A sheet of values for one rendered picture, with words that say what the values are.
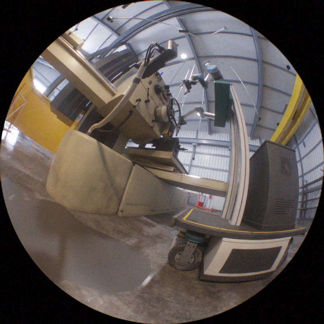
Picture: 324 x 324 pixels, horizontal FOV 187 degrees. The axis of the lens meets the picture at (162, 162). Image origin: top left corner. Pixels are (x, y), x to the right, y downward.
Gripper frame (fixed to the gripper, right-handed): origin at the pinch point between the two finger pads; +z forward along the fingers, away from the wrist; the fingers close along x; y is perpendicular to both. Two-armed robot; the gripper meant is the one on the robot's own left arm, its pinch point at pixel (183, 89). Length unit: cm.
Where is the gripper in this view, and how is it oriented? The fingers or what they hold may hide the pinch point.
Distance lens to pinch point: 125.4
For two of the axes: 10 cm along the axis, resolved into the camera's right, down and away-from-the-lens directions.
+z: -5.5, 8.3, 0.7
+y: -6.6, -4.9, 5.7
